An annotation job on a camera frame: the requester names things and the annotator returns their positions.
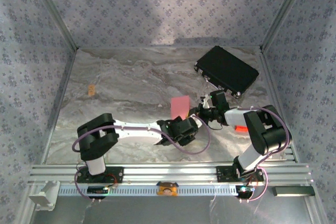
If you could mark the orange cartoon figure sticker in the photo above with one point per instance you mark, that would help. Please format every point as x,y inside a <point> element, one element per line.
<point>167,189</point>

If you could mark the aluminium table side rail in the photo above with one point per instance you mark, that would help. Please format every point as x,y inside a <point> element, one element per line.
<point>273,87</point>
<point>59,103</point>

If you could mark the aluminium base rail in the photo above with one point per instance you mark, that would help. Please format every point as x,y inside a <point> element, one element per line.
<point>170,172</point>

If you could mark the white plastic bracket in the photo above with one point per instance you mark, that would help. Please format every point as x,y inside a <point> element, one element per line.
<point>43,195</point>

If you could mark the small circuit board with light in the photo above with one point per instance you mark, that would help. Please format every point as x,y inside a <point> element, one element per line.
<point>97,190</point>
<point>244,191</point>

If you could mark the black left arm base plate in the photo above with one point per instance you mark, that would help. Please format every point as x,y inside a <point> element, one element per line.
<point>115,175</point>

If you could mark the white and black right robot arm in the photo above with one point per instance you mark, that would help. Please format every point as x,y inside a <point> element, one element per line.
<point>265,134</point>

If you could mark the small orange tag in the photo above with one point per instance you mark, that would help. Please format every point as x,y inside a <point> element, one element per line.
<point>91,90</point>

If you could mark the aluminium frame post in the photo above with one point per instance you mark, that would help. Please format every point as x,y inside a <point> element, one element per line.
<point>284,11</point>

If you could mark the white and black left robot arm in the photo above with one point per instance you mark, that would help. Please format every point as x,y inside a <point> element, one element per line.
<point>136,133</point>

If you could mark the pink paper sheet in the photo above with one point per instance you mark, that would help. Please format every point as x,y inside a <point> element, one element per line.
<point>179,106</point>

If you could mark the small orange red object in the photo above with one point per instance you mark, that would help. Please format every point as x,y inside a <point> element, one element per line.
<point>241,128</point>

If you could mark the black hard case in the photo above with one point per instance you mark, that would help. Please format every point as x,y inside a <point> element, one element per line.
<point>227,69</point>

